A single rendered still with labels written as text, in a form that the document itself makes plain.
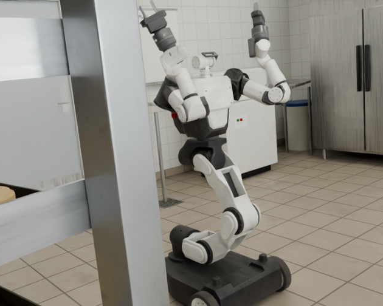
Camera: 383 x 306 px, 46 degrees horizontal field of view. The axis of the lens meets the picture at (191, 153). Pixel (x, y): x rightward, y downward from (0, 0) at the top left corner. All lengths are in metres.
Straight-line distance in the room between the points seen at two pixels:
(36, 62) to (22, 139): 4.40
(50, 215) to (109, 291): 0.06
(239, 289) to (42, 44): 2.19
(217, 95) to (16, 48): 2.05
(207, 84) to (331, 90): 3.46
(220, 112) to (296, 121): 4.12
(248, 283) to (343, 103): 3.44
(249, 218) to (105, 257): 2.02
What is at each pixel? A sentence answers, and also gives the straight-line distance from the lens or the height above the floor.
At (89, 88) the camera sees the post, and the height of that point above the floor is 1.30.
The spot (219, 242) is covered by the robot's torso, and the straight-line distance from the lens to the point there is 2.43.
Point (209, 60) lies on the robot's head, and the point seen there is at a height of 1.32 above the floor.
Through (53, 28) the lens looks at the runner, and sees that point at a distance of 0.26.
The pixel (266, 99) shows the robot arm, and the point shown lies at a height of 1.10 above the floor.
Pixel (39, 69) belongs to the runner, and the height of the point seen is 1.31.
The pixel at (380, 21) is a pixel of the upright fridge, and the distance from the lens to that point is 5.24.
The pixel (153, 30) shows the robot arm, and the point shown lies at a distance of 2.03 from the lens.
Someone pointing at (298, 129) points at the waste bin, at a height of 0.30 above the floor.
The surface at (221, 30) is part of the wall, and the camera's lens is 6.04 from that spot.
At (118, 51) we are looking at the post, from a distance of 0.25.
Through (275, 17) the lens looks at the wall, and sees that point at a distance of 6.83.
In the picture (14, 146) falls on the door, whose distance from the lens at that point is 4.62.
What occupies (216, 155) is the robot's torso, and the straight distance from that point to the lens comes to 2.33.
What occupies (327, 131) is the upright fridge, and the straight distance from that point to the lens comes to 5.66.
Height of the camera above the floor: 1.31
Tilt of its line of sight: 11 degrees down
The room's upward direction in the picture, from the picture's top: 5 degrees counter-clockwise
